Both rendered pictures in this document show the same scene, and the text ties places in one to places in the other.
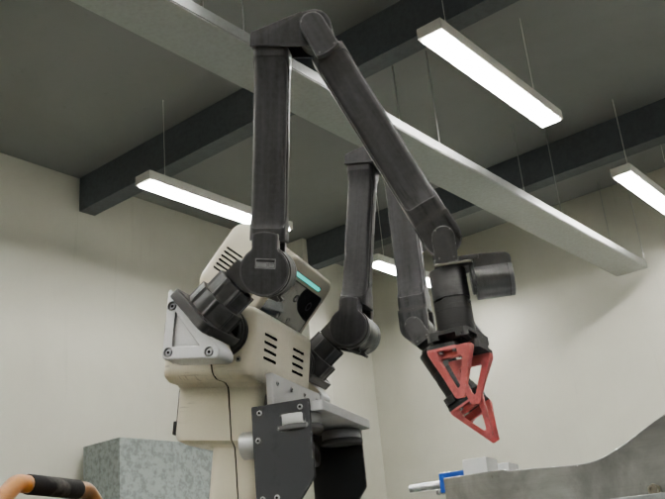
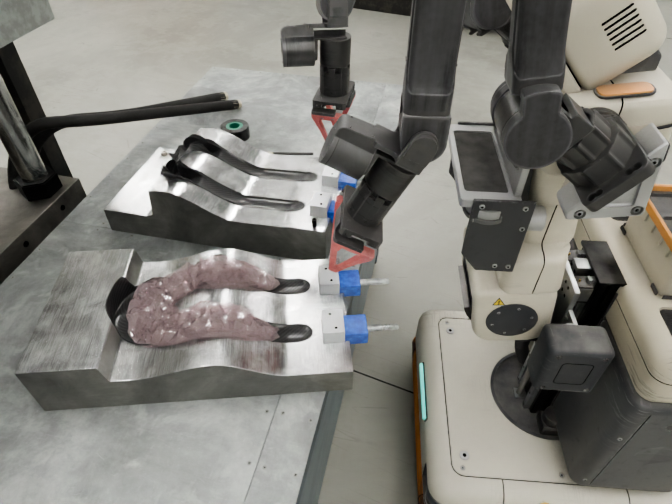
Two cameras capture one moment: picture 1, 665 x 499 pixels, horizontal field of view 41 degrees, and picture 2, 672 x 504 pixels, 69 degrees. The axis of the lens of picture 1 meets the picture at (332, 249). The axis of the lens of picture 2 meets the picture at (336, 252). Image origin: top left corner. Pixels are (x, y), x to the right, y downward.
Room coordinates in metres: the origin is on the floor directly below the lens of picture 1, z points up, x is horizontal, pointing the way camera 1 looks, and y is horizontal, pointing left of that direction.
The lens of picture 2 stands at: (2.19, -0.39, 1.54)
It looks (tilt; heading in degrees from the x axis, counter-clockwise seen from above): 44 degrees down; 166
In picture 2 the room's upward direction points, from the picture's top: straight up
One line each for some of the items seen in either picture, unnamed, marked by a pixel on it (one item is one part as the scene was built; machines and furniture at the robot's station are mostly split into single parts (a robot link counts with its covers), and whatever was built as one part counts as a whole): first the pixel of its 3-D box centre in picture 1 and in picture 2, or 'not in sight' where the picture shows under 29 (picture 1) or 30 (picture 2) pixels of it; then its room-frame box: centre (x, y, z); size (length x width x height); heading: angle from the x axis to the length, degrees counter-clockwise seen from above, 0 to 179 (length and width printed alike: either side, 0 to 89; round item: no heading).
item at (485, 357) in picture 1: (468, 371); (331, 120); (1.32, -0.19, 1.05); 0.07 x 0.07 x 0.09; 64
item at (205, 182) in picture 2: not in sight; (234, 172); (1.26, -0.39, 0.92); 0.35 x 0.16 x 0.09; 64
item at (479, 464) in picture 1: (451, 482); (352, 182); (1.32, -0.14, 0.89); 0.13 x 0.05 x 0.05; 64
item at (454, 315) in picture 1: (455, 324); (334, 81); (1.30, -0.18, 1.12); 0.10 x 0.07 x 0.07; 154
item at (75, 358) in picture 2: not in sight; (204, 317); (1.60, -0.49, 0.86); 0.50 x 0.26 x 0.11; 81
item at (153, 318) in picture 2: not in sight; (202, 298); (1.59, -0.48, 0.90); 0.26 x 0.18 x 0.08; 81
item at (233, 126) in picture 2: not in sight; (235, 131); (0.90, -0.37, 0.82); 0.08 x 0.08 x 0.04
